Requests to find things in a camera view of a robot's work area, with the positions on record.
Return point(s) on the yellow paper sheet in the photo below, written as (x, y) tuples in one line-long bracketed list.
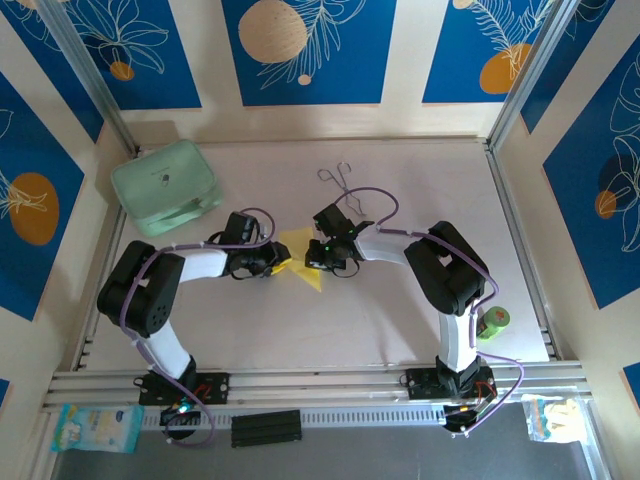
[(300, 237)]

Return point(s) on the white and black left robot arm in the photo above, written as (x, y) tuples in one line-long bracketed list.
[(165, 350)]

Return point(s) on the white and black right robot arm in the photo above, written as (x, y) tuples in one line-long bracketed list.
[(457, 345)]

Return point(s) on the mint green zip pouch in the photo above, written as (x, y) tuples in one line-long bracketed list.
[(160, 185)]

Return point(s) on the black ribbed block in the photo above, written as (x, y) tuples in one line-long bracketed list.
[(267, 429)]

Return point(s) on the black controller board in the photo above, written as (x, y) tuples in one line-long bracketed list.
[(180, 425), (465, 422)]

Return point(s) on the blue and white wipes packet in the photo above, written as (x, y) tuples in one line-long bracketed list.
[(95, 430)]

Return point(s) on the clear plastic zip bag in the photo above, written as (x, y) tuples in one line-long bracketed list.
[(555, 420)]

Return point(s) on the aluminium frame rail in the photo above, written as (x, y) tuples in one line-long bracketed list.
[(325, 382)]

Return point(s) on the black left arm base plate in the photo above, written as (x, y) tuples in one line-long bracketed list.
[(215, 387)]

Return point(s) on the aluminium side rail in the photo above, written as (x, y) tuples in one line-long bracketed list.
[(522, 250), (117, 230)]

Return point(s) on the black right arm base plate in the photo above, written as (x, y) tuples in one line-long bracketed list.
[(420, 382)]

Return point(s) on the blue floral wall poster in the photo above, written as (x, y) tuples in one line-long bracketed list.
[(350, 75), (590, 225), (460, 50), (30, 150), (55, 75), (565, 75), (170, 75)]

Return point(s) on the aluminium corner post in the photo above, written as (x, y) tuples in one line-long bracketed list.
[(83, 60), (538, 60)]

